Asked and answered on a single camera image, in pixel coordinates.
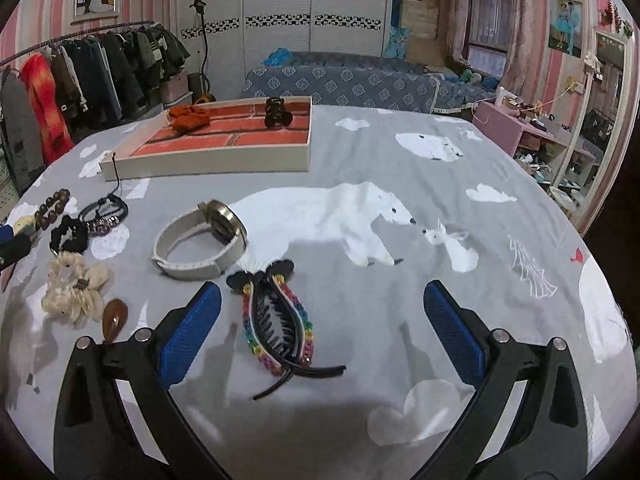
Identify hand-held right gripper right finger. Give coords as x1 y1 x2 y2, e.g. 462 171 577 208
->
422 280 591 480

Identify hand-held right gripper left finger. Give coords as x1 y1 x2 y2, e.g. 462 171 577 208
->
52 281 231 480

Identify black scrunchie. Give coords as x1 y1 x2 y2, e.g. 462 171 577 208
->
49 215 90 256

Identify wooden bead bracelet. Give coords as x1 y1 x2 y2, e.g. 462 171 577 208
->
32 188 72 232

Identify amber oval hair clip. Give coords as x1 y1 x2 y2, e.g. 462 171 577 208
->
102 298 130 345

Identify rainbow chain banana hair clip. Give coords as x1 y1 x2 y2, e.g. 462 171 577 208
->
226 258 347 402

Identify metallic bead bracelet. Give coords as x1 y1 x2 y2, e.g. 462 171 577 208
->
89 215 123 237

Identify white tray with brick-pattern base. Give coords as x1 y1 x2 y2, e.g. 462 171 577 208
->
98 96 313 181

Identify orange bow hair tie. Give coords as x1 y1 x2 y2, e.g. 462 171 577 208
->
167 105 211 136

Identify brown hair claw clip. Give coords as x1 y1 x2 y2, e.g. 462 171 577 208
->
263 97 293 128

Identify grey hanging coat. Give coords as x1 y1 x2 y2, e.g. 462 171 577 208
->
0 67 46 196

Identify grey polar bear printed blanket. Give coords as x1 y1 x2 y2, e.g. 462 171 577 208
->
0 105 638 480

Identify orange fleece hanging coat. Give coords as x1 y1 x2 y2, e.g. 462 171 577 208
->
20 52 73 166

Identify row of dark hanging clothes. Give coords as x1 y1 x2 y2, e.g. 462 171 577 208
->
47 25 191 133

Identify metal clothes rack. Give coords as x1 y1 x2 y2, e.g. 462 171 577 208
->
0 20 156 68

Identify pink side table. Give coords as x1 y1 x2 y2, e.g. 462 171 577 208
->
472 100 596 171

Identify pink storage box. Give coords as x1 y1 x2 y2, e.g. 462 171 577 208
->
160 71 193 108

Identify garment steamer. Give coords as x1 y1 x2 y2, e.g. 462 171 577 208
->
189 0 217 106

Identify white framed standing mirror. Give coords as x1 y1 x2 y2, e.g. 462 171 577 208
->
547 27 631 233

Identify sofa with blue patterned cover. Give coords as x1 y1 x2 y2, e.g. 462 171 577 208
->
242 50 501 116

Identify blue cloth bundle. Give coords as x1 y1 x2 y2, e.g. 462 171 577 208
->
262 47 293 67

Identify blue hanging cloth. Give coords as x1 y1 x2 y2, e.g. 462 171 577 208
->
382 0 412 59

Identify window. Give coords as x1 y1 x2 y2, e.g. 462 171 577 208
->
467 0 516 78

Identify pink floral curtain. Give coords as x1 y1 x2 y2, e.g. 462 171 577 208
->
510 0 551 91
444 0 473 61

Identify wall poster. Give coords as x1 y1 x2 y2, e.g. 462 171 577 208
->
548 0 584 58

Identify red flower wall decoration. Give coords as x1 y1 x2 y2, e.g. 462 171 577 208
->
600 0 633 38

